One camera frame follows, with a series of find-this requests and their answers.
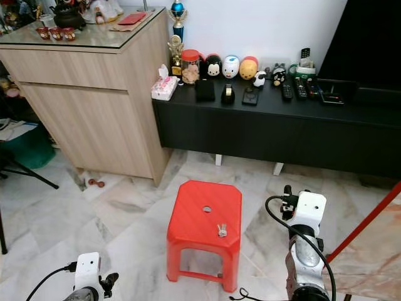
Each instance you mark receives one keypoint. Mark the small white dog figurine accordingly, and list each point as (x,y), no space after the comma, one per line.
(260,79)

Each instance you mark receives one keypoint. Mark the small gold trophy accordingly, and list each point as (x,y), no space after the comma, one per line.
(175,55)

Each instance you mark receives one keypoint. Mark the blue and gold trophy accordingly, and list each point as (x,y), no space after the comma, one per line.
(178,14)

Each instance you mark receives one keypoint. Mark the yellow round plush toy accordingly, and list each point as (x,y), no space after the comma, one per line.
(249,68)

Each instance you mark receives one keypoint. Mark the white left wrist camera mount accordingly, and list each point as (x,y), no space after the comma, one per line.
(90,270)

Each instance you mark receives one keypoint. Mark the black television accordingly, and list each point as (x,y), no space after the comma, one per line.
(366,44)

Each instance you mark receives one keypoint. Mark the light wooden cabinet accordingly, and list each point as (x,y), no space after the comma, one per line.
(94,113)

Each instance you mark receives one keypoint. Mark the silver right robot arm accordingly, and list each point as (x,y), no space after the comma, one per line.
(307,266)

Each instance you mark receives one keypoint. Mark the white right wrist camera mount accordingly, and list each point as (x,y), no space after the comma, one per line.
(310,212)

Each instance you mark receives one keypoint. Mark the stack of papers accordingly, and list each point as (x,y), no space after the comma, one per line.
(12,128)

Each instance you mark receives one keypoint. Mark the white round plush toy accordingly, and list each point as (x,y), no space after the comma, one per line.
(230,67)

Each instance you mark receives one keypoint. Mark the black tape dispenser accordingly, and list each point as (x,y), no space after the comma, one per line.
(229,94)

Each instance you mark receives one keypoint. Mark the red-lidded snack jar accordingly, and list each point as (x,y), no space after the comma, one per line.
(190,68)

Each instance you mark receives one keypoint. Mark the black and white toy figure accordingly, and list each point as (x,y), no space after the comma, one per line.
(279,76)

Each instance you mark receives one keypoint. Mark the black low TV console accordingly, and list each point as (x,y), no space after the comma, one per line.
(276,132)

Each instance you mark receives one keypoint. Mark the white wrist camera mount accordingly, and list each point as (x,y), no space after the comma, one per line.
(90,270)
(310,212)

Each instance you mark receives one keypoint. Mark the black iron teapot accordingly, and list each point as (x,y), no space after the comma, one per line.
(69,15)

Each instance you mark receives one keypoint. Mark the pink tissue pack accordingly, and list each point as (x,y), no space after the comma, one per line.
(164,88)

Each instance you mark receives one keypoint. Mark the green bin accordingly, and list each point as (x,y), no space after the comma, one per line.
(31,147)

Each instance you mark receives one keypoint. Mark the silver bunch of keys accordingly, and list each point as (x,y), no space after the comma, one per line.
(222,231)

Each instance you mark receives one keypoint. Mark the black flat tray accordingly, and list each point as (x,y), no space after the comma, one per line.
(335,92)

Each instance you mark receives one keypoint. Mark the small black flat device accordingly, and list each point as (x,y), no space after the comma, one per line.
(250,96)

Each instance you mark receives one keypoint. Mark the red plastic stool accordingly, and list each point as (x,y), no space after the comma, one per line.
(203,226)

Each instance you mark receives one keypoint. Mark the black mouse plush toy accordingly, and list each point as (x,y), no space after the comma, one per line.
(213,67)

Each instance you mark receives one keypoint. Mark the white ceramic figurine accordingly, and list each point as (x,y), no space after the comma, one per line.
(105,10)

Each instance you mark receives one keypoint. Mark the red pole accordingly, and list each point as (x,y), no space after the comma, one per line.
(363,221)

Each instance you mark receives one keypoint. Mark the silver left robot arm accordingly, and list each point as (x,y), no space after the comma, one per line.
(83,295)

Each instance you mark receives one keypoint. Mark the black rectangular pouch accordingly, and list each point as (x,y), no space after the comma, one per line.
(205,90)

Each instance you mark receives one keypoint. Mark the small red cup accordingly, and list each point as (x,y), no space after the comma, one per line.
(69,34)
(56,34)
(43,33)

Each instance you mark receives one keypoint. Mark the small reddish dumbbell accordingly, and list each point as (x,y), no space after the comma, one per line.
(96,183)

